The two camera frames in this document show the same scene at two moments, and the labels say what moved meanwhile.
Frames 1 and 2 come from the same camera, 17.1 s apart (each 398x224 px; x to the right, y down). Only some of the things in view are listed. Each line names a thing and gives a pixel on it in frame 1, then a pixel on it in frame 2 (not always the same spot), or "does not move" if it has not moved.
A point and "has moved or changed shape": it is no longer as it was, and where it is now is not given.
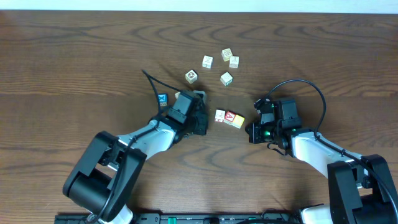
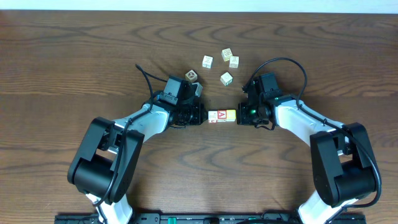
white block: [234, 61] does not move
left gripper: [205, 130] to [204, 116]
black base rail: [259, 218] does not move
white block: [219, 116] has moved or changed shape
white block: [207, 61] does not move
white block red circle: [191, 76] does not move
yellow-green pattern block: [226, 54] does not move
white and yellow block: [237, 121] has moved or changed shape
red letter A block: [230, 116] to [222, 116]
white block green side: [226, 78] does not move
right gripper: [255, 136] to [242, 116]
